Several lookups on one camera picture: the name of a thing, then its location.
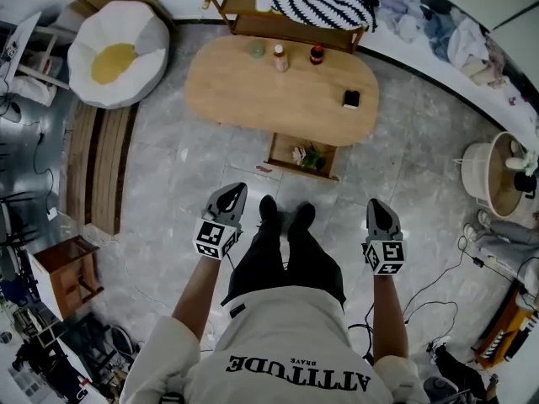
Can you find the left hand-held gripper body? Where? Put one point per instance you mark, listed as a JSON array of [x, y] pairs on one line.
[[209, 239]]

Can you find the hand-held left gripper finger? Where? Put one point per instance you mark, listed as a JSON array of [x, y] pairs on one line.
[[241, 202], [215, 202]]

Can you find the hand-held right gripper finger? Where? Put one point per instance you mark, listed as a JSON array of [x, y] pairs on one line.
[[395, 225], [370, 219]]

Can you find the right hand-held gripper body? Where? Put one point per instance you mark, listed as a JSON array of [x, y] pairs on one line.
[[386, 257]]

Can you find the person's right forearm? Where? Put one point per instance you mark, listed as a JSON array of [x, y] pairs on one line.
[[389, 314]]

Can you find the person's left forearm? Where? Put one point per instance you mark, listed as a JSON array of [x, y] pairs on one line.
[[198, 293]]

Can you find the wooden coffee table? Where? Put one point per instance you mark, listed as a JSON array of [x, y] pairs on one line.
[[273, 99]]

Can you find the person's left black shoe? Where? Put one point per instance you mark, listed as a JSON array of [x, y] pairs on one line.
[[268, 208]]

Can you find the person's black shoe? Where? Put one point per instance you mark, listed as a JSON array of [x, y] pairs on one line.
[[304, 215], [268, 208]]

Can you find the small red floor scrap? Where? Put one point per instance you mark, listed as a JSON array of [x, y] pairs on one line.
[[264, 168]]

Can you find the person's right black shoe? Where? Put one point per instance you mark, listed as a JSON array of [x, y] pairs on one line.
[[304, 215]]

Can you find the person's black trousers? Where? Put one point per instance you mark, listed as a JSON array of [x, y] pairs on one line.
[[307, 259]]

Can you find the pink artificial flower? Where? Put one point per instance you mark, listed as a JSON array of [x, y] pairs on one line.
[[309, 156]]

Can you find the round white basket table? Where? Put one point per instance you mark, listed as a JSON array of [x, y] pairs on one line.
[[497, 179]]

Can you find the person's white printed shirt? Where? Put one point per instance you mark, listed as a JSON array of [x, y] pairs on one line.
[[273, 331]]

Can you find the wooden slatted bench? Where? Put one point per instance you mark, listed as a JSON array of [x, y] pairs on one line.
[[107, 162]]

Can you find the small black box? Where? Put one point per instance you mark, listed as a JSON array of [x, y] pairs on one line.
[[350, 98]]

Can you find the black mug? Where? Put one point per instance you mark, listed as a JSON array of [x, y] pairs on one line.
[[524, 183]]

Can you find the black bag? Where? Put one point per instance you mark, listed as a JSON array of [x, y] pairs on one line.
[[459, 373]]

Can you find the small white vase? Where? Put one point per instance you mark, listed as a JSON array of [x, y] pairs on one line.
[[514, 158]]

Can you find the orange toy piano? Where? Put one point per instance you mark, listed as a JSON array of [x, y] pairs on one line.
[[507, 331]]

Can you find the pale green cup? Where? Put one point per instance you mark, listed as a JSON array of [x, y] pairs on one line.
[[255, 49]]

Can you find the white bed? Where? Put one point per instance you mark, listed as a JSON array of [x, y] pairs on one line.
[[463, 82]]

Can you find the small brown wooden stool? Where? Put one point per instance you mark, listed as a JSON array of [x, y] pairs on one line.
[[54, 276]]

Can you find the dark red jar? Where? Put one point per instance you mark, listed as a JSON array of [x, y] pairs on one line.
[[316, 55]]

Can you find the wooden shelf rack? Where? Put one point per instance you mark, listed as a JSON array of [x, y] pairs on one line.
[[248, 19]]

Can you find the egg-shaped white yellow beanbag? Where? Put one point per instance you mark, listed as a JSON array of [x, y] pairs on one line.
[[126, 28]]

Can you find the pile of clothes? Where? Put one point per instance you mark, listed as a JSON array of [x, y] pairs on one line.
[[442, 23]]

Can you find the light wooden stool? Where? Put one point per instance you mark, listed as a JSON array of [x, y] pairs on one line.
[[46, 57]]

